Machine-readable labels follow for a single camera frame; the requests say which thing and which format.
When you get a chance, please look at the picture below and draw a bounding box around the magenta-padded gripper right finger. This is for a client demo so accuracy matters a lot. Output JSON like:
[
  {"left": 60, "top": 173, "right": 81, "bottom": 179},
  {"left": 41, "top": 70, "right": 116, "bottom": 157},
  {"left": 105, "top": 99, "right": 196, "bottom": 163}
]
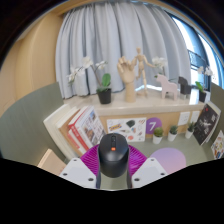
[{"left": 126, "top": 145, "right": 168, "bottom": 190}]

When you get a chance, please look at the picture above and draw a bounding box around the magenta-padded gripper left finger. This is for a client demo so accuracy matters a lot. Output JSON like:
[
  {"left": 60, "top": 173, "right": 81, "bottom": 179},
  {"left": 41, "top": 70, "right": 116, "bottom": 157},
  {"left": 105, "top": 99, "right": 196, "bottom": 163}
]
[{"left": 59, "top": 144, "right": 102, "bottom": 190}]

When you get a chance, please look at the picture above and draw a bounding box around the black computer mouse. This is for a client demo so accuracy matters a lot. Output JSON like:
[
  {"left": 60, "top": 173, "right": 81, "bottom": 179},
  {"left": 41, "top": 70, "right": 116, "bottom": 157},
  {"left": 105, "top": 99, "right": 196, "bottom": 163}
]
[{"left": 97, "top": 132, "right": 130, "bottom": 179}]

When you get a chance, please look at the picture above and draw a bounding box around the purple mouse pad, wrist rest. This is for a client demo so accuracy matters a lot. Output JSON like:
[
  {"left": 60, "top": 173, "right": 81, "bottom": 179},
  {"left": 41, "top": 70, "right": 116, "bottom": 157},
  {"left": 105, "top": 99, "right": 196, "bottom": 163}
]
[{"left": 148, "top": 147, "right": 188, "bottom": 175}]

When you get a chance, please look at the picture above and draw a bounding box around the beige book, red lettering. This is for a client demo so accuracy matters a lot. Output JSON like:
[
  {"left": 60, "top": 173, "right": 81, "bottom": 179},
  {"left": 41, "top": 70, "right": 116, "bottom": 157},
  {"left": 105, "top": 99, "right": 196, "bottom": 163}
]
[{"left": 37, "top": 148, "right": 68, "bottom": 177}]

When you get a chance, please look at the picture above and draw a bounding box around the small plant, white pot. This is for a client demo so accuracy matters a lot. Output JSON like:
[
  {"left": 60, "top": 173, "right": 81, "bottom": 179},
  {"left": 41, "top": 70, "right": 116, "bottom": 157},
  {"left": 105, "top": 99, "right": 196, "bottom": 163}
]
[
  {"left": 167, "top": 124, "right": 179, "bottom": 143},
  {"left": 184, "top": 121, "right": 196, "bottom": 140},
  {"left": 152, "top": 126, "right": 165, "bottom": 145}
]

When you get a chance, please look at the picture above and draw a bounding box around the brown kraft-cover book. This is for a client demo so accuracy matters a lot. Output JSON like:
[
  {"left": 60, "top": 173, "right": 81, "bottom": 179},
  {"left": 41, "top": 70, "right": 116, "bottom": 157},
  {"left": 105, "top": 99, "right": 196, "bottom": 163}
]
[{"left": 56, "top": 114, "right": 84, "bottom": 158}]

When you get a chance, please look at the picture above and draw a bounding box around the white book, photo cover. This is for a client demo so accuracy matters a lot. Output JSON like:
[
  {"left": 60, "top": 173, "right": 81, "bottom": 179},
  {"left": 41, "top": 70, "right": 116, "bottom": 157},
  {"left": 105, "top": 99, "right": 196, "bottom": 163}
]
[{"left": 79, "top": 105, "right": 107, "bottom": 152}]

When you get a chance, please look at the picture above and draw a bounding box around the round purple number sign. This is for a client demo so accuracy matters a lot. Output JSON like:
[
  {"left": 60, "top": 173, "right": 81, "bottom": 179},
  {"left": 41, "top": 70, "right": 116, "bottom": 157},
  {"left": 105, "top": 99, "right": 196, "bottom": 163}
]
[{"left": 145, "top": 116, "right": 163, "bottom": 135}]

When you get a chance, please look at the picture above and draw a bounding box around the white illustrated sticker sheet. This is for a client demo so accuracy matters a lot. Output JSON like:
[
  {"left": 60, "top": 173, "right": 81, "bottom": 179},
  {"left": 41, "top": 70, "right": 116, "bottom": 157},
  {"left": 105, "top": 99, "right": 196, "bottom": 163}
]
[{"left": 106, "top": 117, "right": 148, "bottom": 144}]

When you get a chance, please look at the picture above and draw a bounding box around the wooden desk shelf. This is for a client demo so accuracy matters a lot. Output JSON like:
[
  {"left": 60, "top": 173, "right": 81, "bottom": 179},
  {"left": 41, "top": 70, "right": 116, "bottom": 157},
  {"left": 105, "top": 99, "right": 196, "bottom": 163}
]
[{"left": 63, "top": 87, "right": 209, "bottom": 139}]

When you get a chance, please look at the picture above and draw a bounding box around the grey-green desk partition panel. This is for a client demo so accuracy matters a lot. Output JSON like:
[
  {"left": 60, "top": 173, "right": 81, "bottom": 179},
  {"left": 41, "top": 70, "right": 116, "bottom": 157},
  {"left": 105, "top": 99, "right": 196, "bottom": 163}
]
[
  {"left": 0, "top": 82, "right": 68, "bottom": 166},
  {"left": 209, "top": 82, "right": 224, "bottom": 134}
]

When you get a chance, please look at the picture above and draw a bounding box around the black-cover book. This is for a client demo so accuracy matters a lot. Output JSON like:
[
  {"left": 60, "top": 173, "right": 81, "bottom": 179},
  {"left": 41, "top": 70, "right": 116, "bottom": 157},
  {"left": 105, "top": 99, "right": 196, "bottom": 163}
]
[{"left": 193, "top": 103, "right": 219, "bottom": 146}]

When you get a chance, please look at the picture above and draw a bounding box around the colourful illustrated card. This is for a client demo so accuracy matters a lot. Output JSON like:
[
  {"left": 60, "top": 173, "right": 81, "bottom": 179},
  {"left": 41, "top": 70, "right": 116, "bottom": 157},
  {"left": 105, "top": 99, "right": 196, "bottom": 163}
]
[{"left": 210, "top": 129, "right": 224, "bottom": 160}]

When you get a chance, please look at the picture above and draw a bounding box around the white orchid, black pot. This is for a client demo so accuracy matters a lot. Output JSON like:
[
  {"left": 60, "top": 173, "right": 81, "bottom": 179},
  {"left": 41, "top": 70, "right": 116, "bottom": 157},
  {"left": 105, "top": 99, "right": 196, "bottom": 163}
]
[
  {"left": 194, "top": 65, "right": 214, "bottom": 103},
  {"left": 66, "top": 55, "right": 113, "bottom": 105}
]

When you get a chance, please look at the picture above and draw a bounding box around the pink wooden horse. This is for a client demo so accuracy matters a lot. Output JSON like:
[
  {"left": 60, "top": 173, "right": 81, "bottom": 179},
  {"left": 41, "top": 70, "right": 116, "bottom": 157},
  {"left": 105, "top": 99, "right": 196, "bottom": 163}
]
[{"left": 155, "top": 73, "right": 179, "bottom": 101}]

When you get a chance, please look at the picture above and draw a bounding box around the black wooden horse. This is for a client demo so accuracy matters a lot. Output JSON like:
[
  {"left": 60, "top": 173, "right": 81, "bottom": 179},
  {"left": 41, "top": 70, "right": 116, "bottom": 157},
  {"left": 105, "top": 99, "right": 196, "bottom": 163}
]
[{"left": 177, "top": 76, "right": 193, "bottom": 96}]

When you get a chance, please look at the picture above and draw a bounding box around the wooden hand model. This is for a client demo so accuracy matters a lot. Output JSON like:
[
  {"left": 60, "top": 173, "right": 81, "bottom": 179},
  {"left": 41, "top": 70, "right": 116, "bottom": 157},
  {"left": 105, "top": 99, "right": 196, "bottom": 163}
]
[{"left": 116, "top": 55, "right": 138, "bottom": 104}]

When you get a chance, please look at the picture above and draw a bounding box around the white orchid plant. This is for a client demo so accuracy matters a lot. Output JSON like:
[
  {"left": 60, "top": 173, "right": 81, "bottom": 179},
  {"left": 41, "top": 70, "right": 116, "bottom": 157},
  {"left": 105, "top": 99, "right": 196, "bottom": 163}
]
[{"left": 151, "top": 55, "right": 169, "bottom": 79}]

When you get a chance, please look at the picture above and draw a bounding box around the grey curtain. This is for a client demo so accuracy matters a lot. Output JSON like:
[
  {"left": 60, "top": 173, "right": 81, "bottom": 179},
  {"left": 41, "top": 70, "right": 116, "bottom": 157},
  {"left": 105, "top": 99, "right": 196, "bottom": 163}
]
[{"left": 54, "top": 1, "right": 193, "bottom": 100}]

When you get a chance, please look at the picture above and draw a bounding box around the white wall socket plate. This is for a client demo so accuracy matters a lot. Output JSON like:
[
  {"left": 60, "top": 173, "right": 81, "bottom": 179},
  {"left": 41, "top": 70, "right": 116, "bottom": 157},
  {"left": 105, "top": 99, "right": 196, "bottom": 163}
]
[
  {"left": 177, "top": 111, "right": 191, "bottom": 127},
  {"left": 189, "top": 110, "right": 201, "bottom": 124}
]

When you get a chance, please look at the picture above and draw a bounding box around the window with dark frame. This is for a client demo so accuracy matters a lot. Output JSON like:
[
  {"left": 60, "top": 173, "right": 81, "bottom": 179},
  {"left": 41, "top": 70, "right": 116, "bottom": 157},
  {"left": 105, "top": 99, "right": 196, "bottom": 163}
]
[{"left": 169, "top": 13, "right": 224, "bottom": 91}]

